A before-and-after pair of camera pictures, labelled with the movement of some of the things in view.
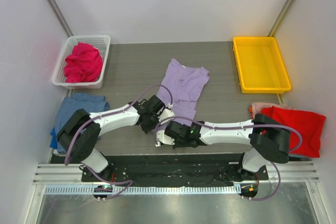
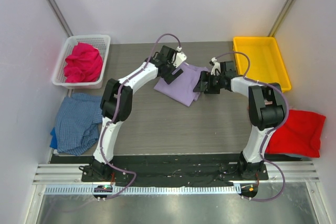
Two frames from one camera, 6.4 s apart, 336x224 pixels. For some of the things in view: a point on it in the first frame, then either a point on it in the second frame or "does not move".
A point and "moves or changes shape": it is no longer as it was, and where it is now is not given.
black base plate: x=168 y=168 does not move
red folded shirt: x=305 y=129 does not move
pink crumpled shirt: x=84 y=65 does not move
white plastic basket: x=102 y=42 does not move
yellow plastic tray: x=261 y=67 does not move
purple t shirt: x=181 y=87 moves or changes shape
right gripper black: x=170 y=129 -> x=210 y=82
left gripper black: x=148 y=123 -> x=169 y=67
